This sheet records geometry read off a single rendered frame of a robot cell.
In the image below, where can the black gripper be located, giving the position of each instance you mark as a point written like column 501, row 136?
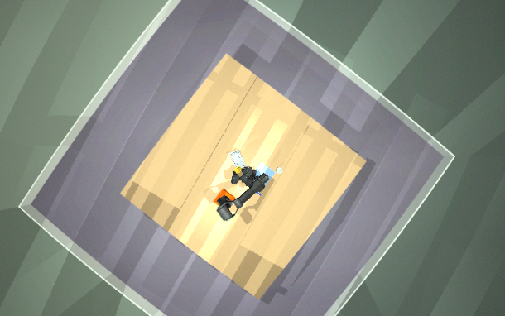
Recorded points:
column 235, row 178

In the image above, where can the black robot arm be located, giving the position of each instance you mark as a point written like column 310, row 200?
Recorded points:
column 256, row 185

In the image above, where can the light blue mat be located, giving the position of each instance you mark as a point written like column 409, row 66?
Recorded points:
column 261, row 168

